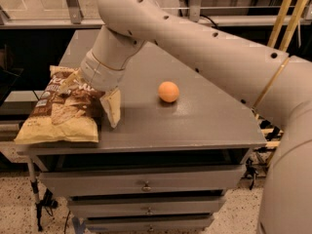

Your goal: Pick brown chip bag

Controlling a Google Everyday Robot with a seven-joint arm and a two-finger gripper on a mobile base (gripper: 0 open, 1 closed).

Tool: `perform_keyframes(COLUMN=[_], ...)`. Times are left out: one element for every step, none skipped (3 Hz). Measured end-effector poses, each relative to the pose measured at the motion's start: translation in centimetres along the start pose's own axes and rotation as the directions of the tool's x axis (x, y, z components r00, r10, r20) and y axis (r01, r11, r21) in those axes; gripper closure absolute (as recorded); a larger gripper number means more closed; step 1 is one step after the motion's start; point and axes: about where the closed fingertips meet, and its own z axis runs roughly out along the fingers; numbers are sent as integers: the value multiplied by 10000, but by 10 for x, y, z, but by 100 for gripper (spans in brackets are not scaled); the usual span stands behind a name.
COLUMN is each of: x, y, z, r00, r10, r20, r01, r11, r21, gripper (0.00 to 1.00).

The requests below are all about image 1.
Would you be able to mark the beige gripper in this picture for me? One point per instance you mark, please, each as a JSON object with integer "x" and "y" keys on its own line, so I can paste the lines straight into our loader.
{"x": 98, "y": 74}

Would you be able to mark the brown sea salt chip bag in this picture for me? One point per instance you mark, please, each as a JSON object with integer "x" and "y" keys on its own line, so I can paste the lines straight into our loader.
{"x": 69, "y": 117}

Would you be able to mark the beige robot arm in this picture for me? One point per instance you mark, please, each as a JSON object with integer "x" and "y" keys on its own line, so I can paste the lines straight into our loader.
{"x": 275, "y": 85}

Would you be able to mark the orange ball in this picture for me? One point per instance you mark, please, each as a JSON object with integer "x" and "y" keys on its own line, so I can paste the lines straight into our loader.
{"x": 168, "y": 91}

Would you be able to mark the top grey drawer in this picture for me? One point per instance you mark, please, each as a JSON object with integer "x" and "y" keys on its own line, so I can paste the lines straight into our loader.
{"x": 98, "y": 183}

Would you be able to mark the grey drawer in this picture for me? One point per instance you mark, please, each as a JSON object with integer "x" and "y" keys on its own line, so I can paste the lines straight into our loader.
{"x": 98, "y": 183}
{"x": 150, "y": 224}
{"x": 146, "y": 206}

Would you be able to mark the grey drawer cabinet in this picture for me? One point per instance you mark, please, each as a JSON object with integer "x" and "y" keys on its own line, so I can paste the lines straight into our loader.
{"x": 203, "y": 127}

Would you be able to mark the black tripod stand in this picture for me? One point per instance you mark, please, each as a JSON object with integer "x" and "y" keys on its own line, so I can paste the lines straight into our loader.
{"x": 47, "y": 203}

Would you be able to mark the middle grey drawer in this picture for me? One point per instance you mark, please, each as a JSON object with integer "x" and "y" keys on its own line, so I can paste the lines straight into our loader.
{"x": 146, "y": 206}

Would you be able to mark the bottom grey drawer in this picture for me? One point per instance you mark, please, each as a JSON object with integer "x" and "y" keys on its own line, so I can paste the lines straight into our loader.
{"x": 150, "y": 224}

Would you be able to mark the metal railing frame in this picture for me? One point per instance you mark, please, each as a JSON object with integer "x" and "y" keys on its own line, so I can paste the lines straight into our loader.
{"x": 84, "y": 13}

